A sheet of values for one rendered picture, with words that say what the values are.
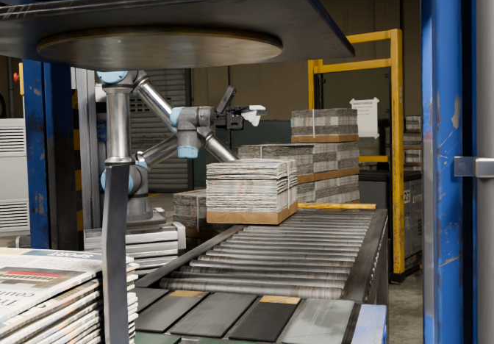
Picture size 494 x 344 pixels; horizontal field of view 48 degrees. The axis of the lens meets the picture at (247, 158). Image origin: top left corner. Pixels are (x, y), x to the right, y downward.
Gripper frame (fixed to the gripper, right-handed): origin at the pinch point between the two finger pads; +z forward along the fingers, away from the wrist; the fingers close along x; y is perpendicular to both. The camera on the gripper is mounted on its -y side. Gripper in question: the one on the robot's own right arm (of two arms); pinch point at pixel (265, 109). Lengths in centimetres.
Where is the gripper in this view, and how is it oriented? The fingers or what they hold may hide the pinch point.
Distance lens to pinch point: 205.8
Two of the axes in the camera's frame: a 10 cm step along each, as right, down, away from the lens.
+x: -1.4, -0.8, -9.9
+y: 0.0, 10.0, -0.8
